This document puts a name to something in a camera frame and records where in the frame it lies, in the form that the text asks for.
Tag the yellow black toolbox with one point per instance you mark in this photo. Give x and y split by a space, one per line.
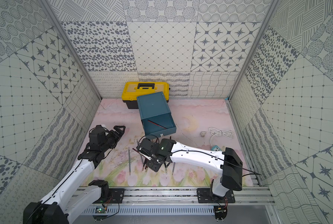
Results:
132 90

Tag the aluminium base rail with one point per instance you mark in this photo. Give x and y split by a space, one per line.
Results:
188 196

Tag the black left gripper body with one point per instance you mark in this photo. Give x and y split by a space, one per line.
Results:
112 137

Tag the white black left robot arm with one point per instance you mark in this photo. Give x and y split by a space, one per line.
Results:
58 207

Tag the teal drawer cabinet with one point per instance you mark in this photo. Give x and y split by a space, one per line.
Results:
152 105

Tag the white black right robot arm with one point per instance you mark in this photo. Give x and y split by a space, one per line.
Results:
226 164

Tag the teal power strip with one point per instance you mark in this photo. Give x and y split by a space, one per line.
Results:
215 148

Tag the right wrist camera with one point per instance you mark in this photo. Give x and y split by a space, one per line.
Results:
142 153

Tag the grey pencil far left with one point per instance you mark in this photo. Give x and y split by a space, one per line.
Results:
129 161

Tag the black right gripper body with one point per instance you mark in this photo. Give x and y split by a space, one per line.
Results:
153 164

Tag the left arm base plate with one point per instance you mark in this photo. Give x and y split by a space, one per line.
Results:
116 195

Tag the red black pencil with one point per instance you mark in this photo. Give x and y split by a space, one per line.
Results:
157 124

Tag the white slotted cable duct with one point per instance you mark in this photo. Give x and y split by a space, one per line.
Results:
150 210

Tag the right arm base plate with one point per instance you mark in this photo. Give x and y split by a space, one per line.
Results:
206 196

